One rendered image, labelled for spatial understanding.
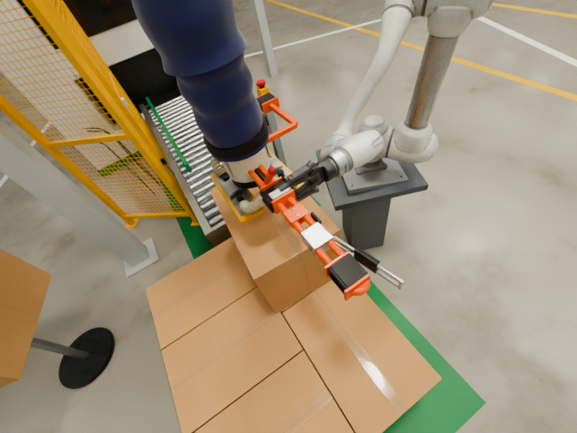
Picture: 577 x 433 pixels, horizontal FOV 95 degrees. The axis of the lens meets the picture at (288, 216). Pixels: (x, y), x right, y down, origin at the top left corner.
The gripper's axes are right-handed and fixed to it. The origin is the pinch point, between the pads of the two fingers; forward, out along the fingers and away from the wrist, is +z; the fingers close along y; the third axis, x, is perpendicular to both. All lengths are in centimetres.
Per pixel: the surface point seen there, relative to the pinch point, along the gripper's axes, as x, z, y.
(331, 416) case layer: -51, 24, 68
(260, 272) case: -2.7, 18.1, 28.5
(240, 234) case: 18.9, 16.7, 28.6
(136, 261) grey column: 130, 103, 118
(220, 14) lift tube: 15.3, -4.2, -46.4
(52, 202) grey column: 130, 106, 36
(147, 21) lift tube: 21, 11, -49
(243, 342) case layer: -6, 42, 68
